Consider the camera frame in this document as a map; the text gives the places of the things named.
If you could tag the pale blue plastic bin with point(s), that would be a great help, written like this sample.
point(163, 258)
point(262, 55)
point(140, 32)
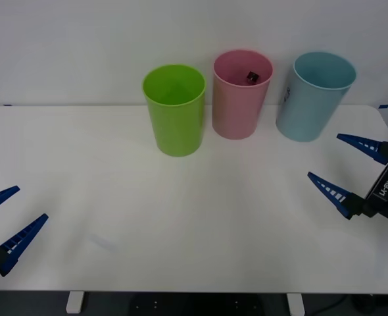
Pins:
point(305, 112)

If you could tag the pink plastic bin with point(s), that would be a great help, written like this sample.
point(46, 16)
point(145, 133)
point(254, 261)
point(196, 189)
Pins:
point(235, 112)

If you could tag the green plastic bin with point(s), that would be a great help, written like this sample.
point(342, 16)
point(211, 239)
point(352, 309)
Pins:
point(177, 128)

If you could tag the small dark plastic bottle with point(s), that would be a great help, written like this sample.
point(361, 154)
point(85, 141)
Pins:
point(252, 77)

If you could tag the white table leg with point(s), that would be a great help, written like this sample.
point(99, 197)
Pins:
point(73, 302)
point(295, 304)

